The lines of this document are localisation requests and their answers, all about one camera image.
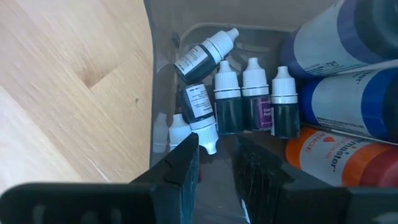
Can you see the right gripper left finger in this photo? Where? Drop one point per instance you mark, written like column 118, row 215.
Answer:
column 109, row 205

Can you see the large violet food coloring bottle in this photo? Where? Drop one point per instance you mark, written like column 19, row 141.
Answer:
column 326, row 43

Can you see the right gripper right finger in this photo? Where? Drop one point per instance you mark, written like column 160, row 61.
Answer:
column 295, row 205

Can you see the small dark red coloring bottle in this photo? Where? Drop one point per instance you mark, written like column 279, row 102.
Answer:
column 178, row 130

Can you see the small dark food coloring bottle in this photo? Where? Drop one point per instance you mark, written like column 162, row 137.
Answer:
column 199, row 62
column 199, row 105
column 228, row 109
column 284, row 115

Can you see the grey translucent plastic bin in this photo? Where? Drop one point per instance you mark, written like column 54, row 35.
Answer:
column 264, row 15

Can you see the small purple-label food coloring bottle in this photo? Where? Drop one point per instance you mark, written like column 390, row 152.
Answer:
column 256, row 109

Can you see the large orange food coloring bottle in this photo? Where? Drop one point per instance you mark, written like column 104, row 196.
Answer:
column 326, row 155

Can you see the large blue food coloring bottle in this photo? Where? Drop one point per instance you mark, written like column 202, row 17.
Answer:
column 342, row 102

